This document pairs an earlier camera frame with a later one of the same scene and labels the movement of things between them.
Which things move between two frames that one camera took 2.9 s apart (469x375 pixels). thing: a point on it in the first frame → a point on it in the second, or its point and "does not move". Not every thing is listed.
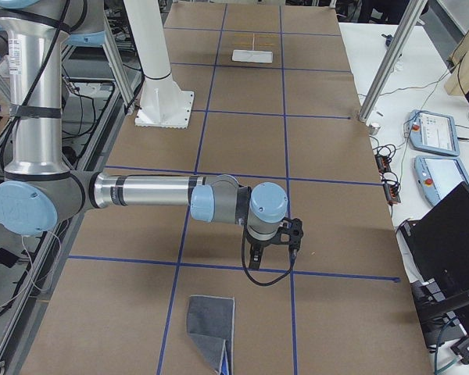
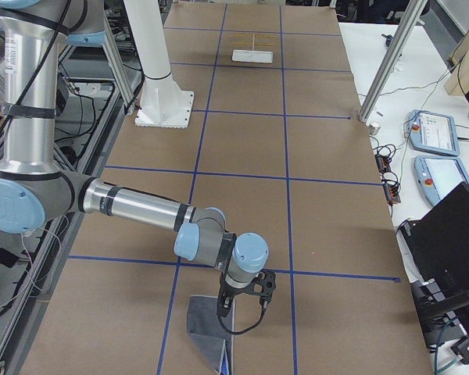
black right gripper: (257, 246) → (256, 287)
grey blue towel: (211, 326) does not move
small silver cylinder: (374, 130) does not move
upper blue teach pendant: (432, 132) does not move
